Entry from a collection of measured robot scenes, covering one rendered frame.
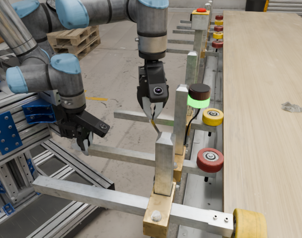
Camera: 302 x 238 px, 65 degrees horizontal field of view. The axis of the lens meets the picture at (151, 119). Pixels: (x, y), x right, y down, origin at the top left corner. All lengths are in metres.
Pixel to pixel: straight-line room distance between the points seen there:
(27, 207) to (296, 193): 1.37
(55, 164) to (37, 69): 1.18
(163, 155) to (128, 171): 1.49
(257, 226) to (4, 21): 0.80
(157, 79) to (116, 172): 1.43
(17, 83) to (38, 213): 0.99
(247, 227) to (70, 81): 0.56
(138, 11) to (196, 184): 0.72
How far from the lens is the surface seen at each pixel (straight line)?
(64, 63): 0.69
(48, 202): 1.61
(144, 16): 0.59
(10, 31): 0.82
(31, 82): 0.72
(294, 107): 1.11
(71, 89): 0.72
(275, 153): 0.85
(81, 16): 0.60
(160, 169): 0.50
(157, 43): 0.60
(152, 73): 0.61
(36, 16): 1.10
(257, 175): 0.75
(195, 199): 1.00
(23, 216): 1.61
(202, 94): 0.65
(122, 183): 1.87
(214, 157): 0.76
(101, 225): 1.69
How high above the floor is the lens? 1.40
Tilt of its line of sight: 34 degrees down
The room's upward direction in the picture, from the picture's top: straight up
